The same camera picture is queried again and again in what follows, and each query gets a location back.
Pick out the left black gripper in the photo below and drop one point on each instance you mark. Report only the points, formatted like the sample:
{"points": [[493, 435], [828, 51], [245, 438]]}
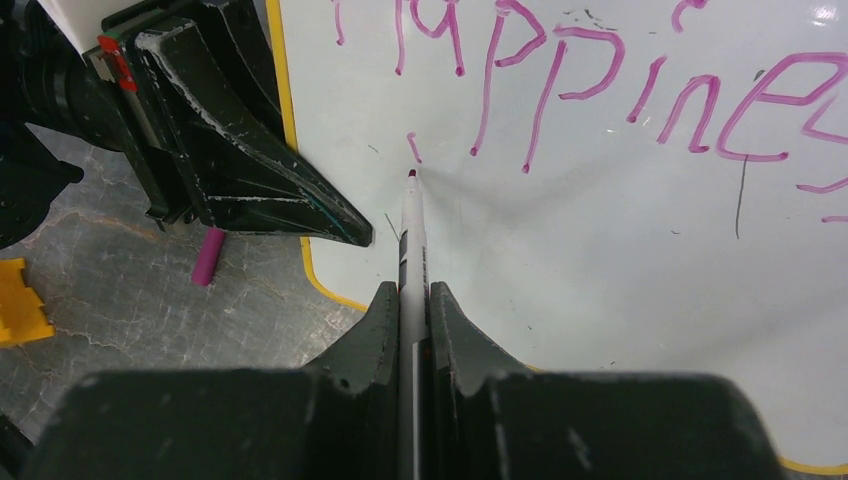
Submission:
{"points": [[198, 116]]}

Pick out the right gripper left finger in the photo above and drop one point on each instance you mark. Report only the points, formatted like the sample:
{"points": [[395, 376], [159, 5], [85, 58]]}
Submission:
{"points": [[333, 418]]}

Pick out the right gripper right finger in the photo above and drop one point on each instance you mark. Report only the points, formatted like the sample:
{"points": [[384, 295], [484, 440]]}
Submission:
{"points": [[498, 419]]}

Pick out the purple whiteboard marker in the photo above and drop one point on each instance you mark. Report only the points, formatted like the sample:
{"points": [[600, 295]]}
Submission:
{"points": [[413, 292]]}

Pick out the purple marker cap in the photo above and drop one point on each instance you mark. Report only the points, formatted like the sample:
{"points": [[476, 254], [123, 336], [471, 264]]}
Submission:
{"points": [[208, 256]]}

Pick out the yellow-framed whiteboard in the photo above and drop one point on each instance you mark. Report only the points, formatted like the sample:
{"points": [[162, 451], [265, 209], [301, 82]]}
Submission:
{"points": [[608, 185]]}

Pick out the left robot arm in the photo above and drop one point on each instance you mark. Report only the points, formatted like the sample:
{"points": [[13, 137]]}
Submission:
{"points": [[46, 83]]}

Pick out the yellow wedge block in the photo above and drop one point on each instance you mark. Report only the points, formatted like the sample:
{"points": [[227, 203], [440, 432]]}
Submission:
{"points": [[22, 317]]}

